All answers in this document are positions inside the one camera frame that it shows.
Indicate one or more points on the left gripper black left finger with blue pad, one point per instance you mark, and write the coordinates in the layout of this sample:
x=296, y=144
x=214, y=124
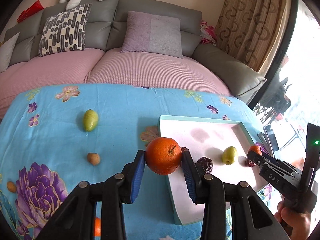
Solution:
x=133, y=174

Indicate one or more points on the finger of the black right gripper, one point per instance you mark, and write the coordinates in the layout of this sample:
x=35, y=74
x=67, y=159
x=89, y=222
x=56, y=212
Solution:
x=257, y=158

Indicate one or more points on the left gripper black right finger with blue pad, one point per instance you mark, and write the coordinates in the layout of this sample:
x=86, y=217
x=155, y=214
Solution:
x=193, y=174

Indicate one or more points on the orange tangerine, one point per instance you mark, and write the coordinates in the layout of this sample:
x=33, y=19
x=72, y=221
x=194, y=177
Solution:
x=163, y=155
x=256, y=149
x=97, y=227

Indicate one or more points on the dark red jujube date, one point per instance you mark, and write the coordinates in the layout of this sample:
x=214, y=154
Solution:
x=206, y=163

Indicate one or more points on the green fruit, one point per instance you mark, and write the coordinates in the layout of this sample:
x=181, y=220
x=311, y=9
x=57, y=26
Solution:
x=229, y=155
x=90, y=120

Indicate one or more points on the brown longan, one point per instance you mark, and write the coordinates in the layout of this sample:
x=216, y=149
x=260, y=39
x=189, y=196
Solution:
x=11, y=186
x=93, y=158

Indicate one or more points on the person's hand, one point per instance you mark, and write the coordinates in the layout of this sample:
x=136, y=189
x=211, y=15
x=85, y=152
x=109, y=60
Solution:
x=298, y=222

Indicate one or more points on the white tray teal rim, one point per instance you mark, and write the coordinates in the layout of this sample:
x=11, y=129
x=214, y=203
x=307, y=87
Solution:
x=220, y=146

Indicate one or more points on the green fruit on cloth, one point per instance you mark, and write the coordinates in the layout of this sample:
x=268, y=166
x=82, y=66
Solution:
x=90, y=120

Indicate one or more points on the blue floral tablecloth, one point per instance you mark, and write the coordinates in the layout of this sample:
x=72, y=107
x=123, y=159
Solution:
x=44, y=145

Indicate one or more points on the grey sofa pink cover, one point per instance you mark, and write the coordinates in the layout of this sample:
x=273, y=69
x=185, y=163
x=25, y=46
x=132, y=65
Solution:
x=203, y=67

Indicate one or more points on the pink white toy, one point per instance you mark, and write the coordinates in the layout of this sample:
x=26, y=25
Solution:
x=207, y=34

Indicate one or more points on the lilac grey cushion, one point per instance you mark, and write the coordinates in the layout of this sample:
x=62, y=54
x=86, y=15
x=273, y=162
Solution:
x=150, y=33

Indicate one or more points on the brown patterned curtain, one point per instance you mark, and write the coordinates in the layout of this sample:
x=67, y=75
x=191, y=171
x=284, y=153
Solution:
x=251, y=30

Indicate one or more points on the black white patterned cushion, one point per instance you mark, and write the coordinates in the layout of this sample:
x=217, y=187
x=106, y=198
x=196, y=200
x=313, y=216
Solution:
x=65, y=31

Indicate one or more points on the light grey cushion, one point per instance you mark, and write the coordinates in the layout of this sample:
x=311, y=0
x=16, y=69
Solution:
x=6, y=51

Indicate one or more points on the red bag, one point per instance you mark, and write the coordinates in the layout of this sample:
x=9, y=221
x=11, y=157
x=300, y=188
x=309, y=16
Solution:
x=33, y=9

